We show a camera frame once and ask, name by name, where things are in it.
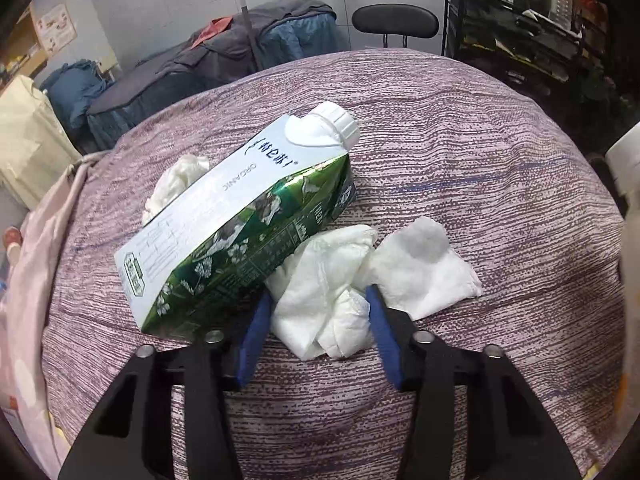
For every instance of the white tissue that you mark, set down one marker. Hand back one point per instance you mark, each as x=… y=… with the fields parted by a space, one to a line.
x=175 y=180
x=325 y=290

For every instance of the grey covered sofa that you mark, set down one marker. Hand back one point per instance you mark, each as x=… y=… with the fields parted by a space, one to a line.
x=200 y=75

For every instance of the blue cloth pile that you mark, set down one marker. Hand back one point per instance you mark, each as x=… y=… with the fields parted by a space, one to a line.
x=72 y=90

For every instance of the red cloth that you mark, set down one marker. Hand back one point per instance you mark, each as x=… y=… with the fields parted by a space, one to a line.
x=212 y=30

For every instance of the wall poster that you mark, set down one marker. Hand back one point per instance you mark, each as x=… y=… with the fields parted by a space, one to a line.
x=54 y=27

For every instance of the wooden wall shelf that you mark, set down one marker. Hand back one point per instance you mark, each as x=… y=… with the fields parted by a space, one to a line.
x=17 y=45

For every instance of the black metal rack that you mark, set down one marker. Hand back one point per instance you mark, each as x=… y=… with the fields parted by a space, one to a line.
x=520 y=45

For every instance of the black round chair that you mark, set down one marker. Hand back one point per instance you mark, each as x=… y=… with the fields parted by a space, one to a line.
x=395 y=19

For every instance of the pink dotted sheet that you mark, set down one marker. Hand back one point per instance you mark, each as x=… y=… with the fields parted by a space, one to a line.
x=30 y=310

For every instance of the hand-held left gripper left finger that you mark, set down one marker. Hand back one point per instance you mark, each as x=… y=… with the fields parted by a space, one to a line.
x=252 y=340

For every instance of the white paper towel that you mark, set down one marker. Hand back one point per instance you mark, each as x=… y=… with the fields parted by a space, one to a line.
x=430 y=270

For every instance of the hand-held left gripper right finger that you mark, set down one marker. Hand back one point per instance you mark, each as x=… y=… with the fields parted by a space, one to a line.
x=385 y=340

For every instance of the purple striped blanket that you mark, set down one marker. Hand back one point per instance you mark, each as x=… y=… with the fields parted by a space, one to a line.
x=450 y=160

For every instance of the green and white milk carton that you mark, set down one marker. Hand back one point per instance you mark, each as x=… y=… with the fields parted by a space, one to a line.
x=240 y=230

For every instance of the cream shirt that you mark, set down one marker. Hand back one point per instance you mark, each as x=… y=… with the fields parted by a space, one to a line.
x=30 y=135

